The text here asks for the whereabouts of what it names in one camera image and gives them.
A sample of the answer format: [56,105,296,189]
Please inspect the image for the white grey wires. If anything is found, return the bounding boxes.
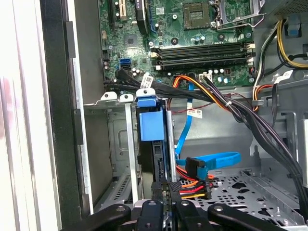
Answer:
[252,23,282,97]

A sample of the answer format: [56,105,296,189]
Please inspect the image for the hard disk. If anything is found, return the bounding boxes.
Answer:
[135,94,170,191]

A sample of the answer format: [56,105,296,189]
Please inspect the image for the yellow wires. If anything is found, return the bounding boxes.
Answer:
[276,18,308,68]

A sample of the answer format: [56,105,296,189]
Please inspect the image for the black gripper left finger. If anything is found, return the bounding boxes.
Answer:
[61,181,165,231]

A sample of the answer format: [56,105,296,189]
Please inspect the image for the red orange power wire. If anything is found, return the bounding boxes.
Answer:
[176,165,215,201]

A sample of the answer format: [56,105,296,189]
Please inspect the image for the metal disk bay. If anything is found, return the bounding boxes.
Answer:
[82,88,178,210]

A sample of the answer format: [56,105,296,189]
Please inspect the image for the metal drive cage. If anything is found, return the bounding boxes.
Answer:
[250,77,308,169]

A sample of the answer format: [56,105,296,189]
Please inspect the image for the blue data wire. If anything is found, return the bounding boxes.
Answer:
[174,81,242,179]

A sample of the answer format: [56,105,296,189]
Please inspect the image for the blue plastic clip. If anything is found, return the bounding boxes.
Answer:
[284,13,302,37]

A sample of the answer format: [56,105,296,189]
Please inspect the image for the black cable bundle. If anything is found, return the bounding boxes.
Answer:
[115,68,308,191]

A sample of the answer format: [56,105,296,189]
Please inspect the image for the black expansion slot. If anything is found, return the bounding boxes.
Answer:
[108,0,116,26]

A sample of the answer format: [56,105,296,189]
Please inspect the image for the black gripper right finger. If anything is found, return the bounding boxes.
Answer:
[167,181,286,231]

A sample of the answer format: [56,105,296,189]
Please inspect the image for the green motherboard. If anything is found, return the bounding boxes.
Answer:
[97,0,257,88]

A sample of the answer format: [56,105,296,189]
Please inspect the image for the black PC case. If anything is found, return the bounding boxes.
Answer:
[39,0,308,231]

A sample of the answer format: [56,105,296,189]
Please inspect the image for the CPU socket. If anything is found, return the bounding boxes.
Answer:
[183,1,212,31]

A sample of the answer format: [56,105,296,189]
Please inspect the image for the orange yellow wire bundle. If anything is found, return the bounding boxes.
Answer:
[172,75,232,111]

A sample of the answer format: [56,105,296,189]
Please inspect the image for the metal socket cover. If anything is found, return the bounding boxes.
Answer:
[211,0,261,25]

